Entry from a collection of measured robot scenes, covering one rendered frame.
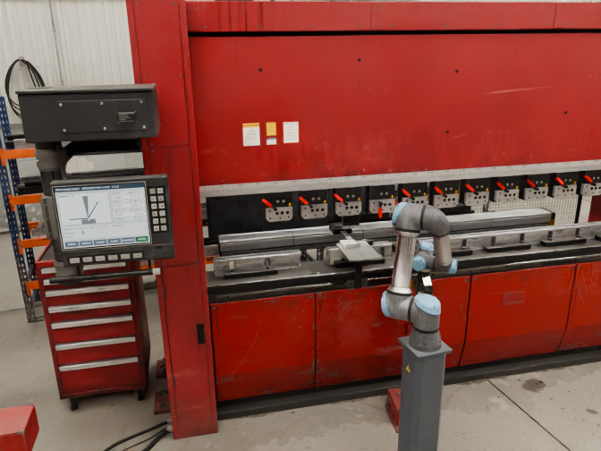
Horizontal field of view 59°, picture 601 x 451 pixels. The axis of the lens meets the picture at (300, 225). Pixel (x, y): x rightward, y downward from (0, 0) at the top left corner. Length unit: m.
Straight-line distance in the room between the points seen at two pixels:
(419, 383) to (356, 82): 1.54
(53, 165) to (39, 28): 4.61
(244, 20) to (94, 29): 4.28
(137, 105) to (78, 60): 4.70
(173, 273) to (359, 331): 1.17
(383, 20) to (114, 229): 1.68
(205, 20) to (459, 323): 2.27
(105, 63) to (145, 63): 4.34
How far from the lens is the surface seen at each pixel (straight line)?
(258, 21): 2.77
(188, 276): 2.78
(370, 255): 2.94
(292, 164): 2.88
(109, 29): 6.89
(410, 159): 3.09
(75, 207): 2.30
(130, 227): 2.30
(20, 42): 6.95
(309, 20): 2.82
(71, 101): 2.24
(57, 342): 3.41
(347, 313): 3.15
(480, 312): 3.53
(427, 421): 2.74
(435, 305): 2.45
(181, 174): 2.61
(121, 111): 2.22
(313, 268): 3.08
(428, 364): 2.55
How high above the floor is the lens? 2.09
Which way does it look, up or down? 19 degrees down
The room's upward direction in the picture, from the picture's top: 1 degrees counter-clockwise
